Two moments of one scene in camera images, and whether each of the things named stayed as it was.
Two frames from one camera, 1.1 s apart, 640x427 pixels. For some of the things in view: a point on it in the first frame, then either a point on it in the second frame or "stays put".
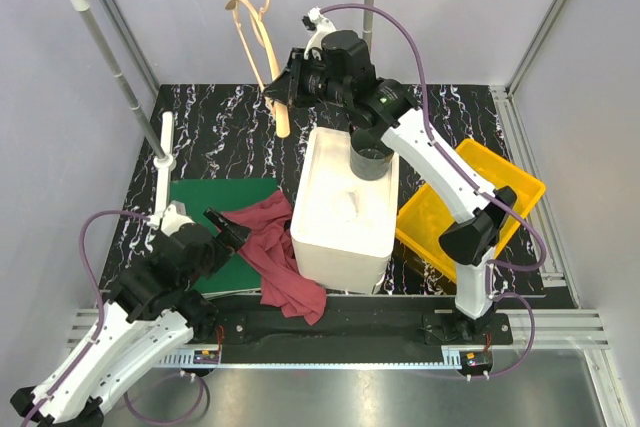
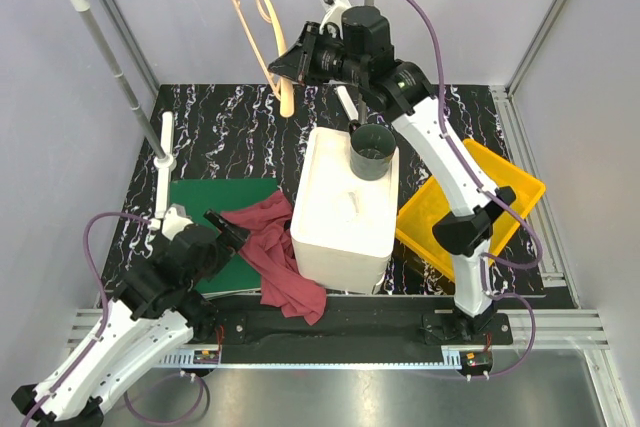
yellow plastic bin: [428, 216] stays put
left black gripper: [229, 240] stays put
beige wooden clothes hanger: [256, 40] to [283, 92]
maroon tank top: [269, 247] stays put
